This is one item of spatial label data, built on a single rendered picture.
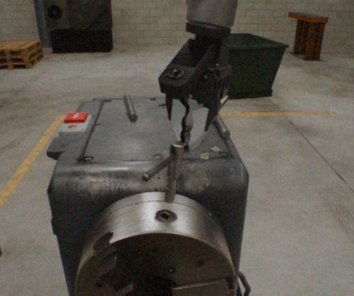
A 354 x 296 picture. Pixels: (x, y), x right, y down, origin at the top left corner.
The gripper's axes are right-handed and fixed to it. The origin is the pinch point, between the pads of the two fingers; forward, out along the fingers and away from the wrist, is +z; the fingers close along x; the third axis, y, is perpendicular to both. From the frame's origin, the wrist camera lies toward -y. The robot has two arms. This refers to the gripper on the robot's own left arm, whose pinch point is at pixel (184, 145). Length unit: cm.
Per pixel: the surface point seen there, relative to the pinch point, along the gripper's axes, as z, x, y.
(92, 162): 13.3, 23.2, 3.8
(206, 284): 24.6, -10.2, -3.7
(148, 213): 13.4, 3.2, -4.5
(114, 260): 18.1, 3.8, -13.9
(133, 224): 14.2, 4.2, -8.1
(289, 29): 36, 143, 1051
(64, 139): 14.5, 37.6, 10.2
